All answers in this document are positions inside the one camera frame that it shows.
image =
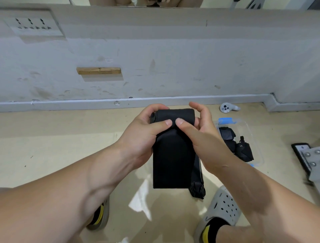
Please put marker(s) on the person's left hand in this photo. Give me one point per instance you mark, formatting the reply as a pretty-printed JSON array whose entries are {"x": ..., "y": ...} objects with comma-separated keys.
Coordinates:
[{"x": 138, "y": 136}]

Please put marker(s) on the person's right hand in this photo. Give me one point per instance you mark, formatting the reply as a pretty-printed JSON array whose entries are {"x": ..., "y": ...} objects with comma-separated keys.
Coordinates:
[{"x": 208, "y": 147}]

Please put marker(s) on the person's right thumb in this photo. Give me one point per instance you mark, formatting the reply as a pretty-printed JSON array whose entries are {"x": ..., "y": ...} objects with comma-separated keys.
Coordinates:
[{"x": 187, "y": 131}]

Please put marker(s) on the person's left thumb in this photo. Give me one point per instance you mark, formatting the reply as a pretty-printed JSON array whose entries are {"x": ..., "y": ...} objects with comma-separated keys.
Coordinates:
[{"x": 161, "y": 126}]

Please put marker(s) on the plain black sock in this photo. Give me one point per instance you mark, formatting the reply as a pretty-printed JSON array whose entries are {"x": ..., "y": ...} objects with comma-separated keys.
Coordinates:
[{"x": 173, "y": 155}]

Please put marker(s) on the person's right forearm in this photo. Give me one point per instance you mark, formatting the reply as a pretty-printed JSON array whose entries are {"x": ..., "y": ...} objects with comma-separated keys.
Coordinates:
[{"x": 270, "y": 200}]

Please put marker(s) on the person's left forearm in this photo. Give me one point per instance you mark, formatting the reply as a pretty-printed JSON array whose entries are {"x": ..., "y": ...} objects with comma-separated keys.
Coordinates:
[{"x": 65, "y": 190}]

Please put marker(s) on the white baseboard trim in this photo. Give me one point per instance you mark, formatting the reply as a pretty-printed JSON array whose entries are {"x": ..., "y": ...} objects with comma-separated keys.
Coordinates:
[{"x": 155, "y": 102}]

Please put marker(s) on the white handheld controller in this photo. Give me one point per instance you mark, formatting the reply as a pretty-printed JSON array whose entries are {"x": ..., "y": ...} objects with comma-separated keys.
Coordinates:
[{"x": 227, "y": 108}]

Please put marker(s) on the black striped sock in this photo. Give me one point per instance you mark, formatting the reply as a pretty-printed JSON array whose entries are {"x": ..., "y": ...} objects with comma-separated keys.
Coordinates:
[{"x": 198, "y": 186}]

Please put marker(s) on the black fabric pouch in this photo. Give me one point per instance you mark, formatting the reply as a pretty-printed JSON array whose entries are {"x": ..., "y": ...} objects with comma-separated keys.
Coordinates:
[{"x": 244, "y": 150}]

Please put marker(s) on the clear plastic box blue latches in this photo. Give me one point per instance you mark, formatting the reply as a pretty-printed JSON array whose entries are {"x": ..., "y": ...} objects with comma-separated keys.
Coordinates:
[{"x": 253, "y": 140}]

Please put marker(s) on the person's right grey clog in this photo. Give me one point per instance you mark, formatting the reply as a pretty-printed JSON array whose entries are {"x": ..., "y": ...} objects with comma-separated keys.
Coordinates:
[{"x": 221, "y": 205}]

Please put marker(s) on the person's grey clog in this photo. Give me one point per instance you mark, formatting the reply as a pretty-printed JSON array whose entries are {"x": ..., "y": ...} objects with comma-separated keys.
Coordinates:
[
  {"x": 106, "y": 212},
  {"x": 221, "y": 205}
]

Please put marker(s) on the wooden block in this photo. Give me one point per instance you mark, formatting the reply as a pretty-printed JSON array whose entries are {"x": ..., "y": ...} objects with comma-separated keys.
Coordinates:
[{"x": 98, "y": 70}]

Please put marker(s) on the person's left grey clog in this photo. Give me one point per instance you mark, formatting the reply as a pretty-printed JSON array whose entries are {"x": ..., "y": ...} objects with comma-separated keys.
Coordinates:
[{"x": 106, "y": 212}]

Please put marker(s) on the person's right black yellow sock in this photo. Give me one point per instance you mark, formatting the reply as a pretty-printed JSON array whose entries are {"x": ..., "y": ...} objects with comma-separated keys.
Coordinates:
[{"x": 212, "y": 231}]

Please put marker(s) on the person's black yellow sock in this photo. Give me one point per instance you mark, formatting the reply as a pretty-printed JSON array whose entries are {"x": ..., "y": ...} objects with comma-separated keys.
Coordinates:
[
  {"x": 97, "y": 215},
  {"x": 212, "y": 231}
]

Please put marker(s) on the person's left black yellow sock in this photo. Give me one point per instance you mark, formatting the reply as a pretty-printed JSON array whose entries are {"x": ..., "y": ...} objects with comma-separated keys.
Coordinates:
[{"x": 97, "y": 215}]

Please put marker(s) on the person's right leg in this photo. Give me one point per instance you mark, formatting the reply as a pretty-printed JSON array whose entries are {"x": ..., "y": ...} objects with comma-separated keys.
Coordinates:
[{"x": 237, "y": 235}]

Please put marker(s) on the grey metal bracket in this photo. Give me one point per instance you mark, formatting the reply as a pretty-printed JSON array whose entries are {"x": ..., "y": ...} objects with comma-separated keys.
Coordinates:
[{"x": 312, "y": 160}]

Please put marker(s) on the wall mirror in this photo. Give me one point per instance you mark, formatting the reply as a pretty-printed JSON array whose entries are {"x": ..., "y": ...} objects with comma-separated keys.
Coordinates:
[{"x": 220, "y": 3}]

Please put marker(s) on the white wall socket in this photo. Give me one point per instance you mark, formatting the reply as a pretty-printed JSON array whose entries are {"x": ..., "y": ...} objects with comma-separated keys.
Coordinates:
[{"x": 32, "y": 24}]

